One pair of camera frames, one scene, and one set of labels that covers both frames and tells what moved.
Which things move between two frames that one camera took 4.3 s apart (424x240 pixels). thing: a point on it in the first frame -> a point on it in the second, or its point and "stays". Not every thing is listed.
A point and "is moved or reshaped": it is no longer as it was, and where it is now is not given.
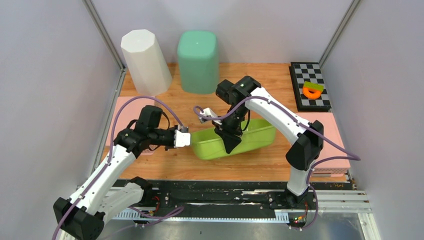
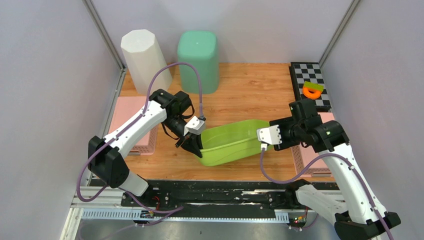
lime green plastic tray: x=207 y=144 is moved or reshaped
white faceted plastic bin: x=148 y=67 stays
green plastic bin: x=198 y=62 stays
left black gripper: x=173 y=129 -> x=193 y=144
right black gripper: x=230 y=141 -> x=282 y=123
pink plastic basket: x=130 y=111 stays
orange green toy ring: x=312 y=90 stays
